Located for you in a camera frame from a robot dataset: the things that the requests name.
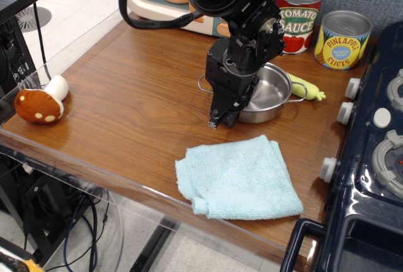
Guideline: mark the dark blue toy stove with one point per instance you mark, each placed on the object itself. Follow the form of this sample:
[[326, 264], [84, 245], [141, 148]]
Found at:
[[363, 227]]

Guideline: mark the spoon with green handle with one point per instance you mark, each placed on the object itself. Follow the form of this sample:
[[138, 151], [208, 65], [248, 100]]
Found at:
[[306, 90]]

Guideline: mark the tomato sauce can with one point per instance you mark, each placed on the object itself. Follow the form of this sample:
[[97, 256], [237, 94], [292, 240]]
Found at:
[[298, 18]]

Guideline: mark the light blue folded cloth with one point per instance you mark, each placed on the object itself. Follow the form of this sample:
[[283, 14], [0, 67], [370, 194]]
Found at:
[[245, 180]]

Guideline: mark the pineapple slices can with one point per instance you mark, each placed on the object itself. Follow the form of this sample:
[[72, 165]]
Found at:
[[342, 39]]

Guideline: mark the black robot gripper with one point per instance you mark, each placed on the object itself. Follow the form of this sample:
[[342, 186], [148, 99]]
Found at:
[[232, 86]]

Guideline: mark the brown plush mushroom toy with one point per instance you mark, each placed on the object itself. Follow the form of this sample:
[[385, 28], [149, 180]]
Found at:
[[42, 106]]

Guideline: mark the stainless steel pan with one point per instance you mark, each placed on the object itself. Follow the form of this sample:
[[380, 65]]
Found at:
[[273, 90]]

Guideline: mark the clear acrylic table guard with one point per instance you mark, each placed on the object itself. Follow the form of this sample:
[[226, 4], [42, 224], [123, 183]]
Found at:
[[60, 62]]

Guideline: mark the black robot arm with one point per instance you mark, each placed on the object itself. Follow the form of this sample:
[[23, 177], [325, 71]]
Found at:
[[256, 37]]

